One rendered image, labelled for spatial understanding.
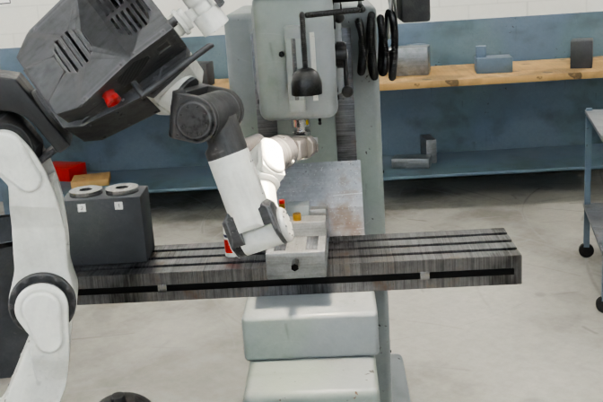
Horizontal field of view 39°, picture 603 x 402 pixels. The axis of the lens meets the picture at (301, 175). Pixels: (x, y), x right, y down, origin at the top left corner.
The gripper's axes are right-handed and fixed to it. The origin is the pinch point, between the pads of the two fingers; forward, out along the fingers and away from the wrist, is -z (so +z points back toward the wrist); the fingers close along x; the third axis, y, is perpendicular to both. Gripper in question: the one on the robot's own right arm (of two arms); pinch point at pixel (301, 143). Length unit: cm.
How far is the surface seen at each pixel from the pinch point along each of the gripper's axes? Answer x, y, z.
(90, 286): 48, 34, 34
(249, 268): 9.1, 30.7, 16.3
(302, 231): -2.8, 22.1, 7.9
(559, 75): 1, 31, -372
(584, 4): 0, -10, -463
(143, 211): 39.6, 16.5, 19.4
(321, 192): 10.4, 22.3, -31.1
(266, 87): 3.0, -16.4, 11.6
